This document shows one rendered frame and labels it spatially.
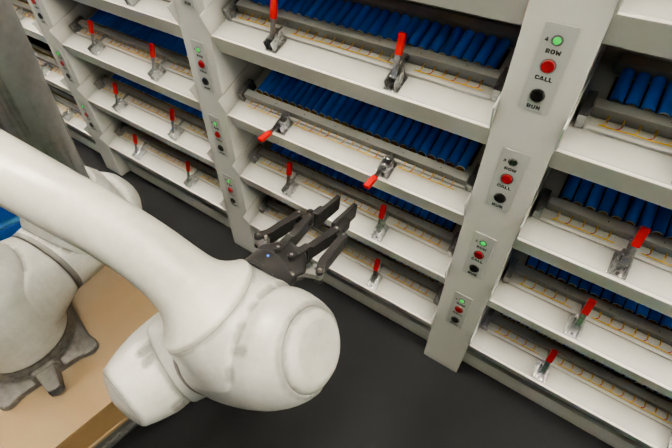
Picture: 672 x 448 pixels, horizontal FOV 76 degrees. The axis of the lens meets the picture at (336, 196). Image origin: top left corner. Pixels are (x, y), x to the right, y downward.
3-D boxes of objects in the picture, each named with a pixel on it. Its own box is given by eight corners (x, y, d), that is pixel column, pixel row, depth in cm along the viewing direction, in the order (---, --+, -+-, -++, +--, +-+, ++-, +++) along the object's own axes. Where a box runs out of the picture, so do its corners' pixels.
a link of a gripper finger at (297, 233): (280, 269, 66) (272, 266, 66) (313, 227, 74) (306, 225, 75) (280, 250, 63) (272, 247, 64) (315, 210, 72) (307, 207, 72)
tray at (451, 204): (463, 226, 83) (466, 204, 75) (234, 125, 108) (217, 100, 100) (504, 147, 90) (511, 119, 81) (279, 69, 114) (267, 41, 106)
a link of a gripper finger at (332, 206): (316, 228, 73) (313, 226, 74) (339, 209, 78) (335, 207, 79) (317, 215, 72) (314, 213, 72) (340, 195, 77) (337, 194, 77)
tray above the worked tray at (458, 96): (487, 145, 70) (498, 87, 58) (219, 51, 94) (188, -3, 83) (535, 58, 76) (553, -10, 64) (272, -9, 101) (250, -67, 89)
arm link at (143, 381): (225, 343, 61) (281, 346, 52) (127, 436, 50) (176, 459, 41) (184, 280, 59) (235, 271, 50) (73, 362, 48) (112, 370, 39)
